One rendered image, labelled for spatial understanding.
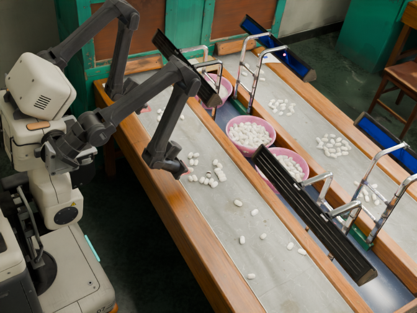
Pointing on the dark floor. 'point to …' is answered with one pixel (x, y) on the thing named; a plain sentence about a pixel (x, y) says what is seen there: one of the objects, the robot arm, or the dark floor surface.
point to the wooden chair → (397, 72)
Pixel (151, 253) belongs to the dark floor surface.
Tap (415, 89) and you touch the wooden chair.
